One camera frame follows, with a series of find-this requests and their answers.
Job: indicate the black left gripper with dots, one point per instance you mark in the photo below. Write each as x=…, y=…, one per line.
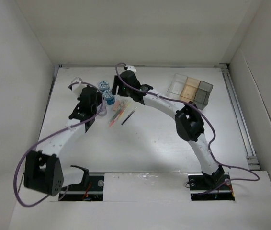
x=99, y=98

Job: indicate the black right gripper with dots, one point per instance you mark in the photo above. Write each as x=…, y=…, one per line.
x=120, y=91

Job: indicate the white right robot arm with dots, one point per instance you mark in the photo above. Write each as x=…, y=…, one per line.
x=188, y=121

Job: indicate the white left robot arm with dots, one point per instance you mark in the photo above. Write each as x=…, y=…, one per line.
x=43, y=168

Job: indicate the clear jar of paper clips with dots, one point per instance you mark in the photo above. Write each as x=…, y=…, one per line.
x=102, y=110

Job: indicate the pink mini stapler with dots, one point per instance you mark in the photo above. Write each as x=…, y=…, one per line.
x=116, y=105

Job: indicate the yellow highlighter pen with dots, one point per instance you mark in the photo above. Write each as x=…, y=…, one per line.
x=121, y=112

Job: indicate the green highlighter pen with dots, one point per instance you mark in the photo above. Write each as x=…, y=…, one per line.
x=114, y=116

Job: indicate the pink highlighter pen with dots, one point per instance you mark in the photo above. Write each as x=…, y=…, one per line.
x=118, y=115

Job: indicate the black pen refill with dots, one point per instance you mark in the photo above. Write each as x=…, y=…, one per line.
x=129, y=116

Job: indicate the clear plastic bin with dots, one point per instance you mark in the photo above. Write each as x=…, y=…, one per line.
x=177, y=85

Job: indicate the grey plastic bin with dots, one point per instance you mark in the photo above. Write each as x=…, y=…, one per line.
x=202, y=95

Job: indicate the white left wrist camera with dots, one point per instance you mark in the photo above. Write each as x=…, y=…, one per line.
x=76, y=85

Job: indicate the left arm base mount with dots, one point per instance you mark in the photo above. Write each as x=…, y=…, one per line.
x=93, y=191

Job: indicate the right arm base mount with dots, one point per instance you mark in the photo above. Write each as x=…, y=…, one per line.
x=201, y=191

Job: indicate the aluminium rail on right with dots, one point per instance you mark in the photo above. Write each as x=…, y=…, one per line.
x=251, y=157

